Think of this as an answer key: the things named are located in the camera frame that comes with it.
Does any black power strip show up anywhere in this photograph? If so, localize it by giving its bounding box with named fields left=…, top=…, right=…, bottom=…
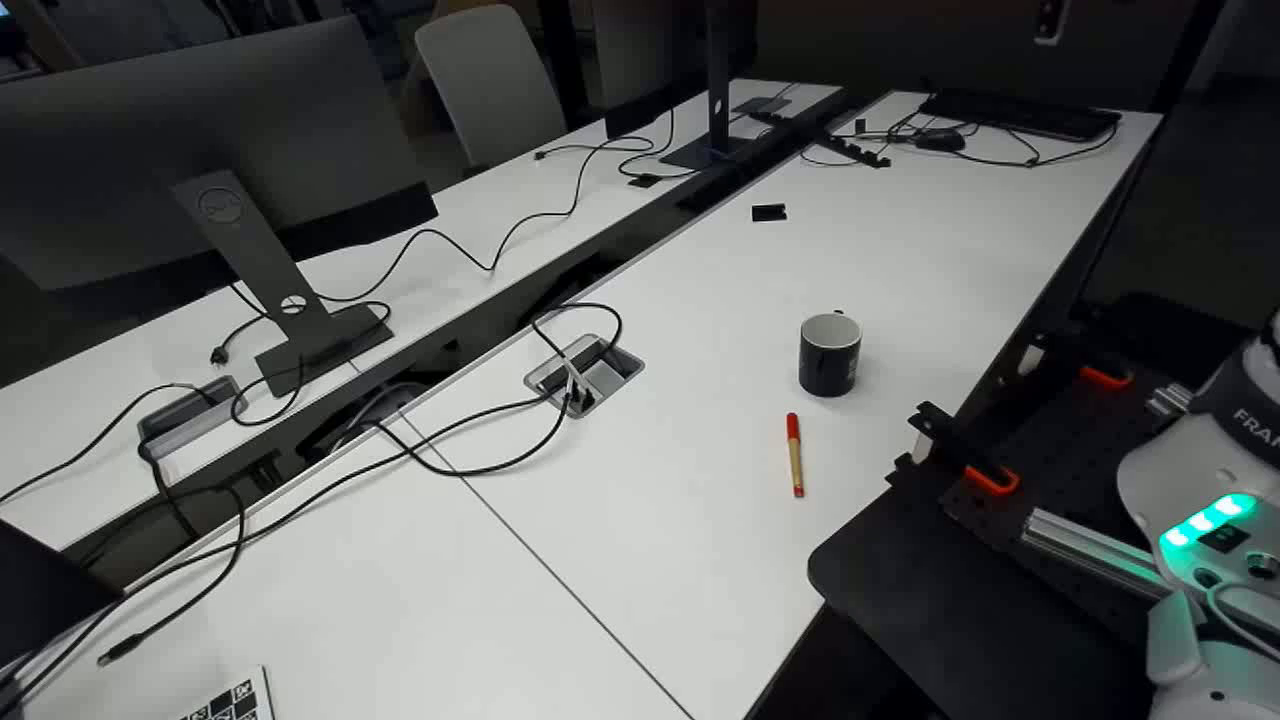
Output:
left=821, top=132, right=892, bottom=168

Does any grey monitor stand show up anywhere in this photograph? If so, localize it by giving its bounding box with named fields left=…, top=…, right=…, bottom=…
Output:
left=171, top=173, right=392, bottom=394

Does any orange clamp far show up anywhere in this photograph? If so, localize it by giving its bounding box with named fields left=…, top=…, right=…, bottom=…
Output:
left=1075, top=362, right=1130, bottom=394

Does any black cable on desk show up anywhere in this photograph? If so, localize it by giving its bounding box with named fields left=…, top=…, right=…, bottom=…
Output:
left=208, top=132, right=696, bottom=367

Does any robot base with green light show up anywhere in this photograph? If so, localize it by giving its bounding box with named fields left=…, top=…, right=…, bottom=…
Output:
left=1114, top=314, right=1280, bottom=720

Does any black keyboard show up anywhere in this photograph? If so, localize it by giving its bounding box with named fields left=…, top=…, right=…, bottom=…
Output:
left=920, top=93, right=1114, bottom=144

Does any grey office chair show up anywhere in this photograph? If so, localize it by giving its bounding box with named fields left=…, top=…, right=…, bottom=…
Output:
left=413, top=3, right=568, bottom=162

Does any long black desk cable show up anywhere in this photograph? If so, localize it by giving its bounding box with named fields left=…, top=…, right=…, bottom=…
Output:
left=91, top=298, right=633, bottom=672

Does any orange clamp near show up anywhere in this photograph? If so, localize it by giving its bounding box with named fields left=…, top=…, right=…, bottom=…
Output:
left=965, top=464, right=1021, bottom=499

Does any black mounting plate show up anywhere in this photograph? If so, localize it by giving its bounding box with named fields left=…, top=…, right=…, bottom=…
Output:
left=808, top=292, right=1242, bottom=720

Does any orange clamp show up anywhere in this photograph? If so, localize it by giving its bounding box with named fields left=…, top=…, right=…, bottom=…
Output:
left=1075, top=362, right=1130, bottom=394
left=965, top=464, right=1021, bottom=499

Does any printed paper tag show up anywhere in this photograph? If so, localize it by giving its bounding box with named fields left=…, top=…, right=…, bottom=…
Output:
left=179, top=667, right=277, bottom=720

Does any desk cable grommet box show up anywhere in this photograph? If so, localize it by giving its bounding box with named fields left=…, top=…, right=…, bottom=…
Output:
left=522, top=332, right=643, bottom=417

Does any small black square object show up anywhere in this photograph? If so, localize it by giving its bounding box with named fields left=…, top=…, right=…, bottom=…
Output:
left=753, top=202, right=788, bottom=222

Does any grey power brick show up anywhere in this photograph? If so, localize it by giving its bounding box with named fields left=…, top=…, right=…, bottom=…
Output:
left=136, top=375, right=236, bottom=460

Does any large Dell monitor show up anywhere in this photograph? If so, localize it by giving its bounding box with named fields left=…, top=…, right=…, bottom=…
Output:
left=0, top=17, right=435, bottom=378

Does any black paper cup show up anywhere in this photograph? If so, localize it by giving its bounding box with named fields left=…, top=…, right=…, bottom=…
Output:
left=800, top=308, right=864, bottom=394

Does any red and wood marker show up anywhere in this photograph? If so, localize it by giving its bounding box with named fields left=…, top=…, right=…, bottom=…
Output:
left=783, top=413, right=802, bottom=499

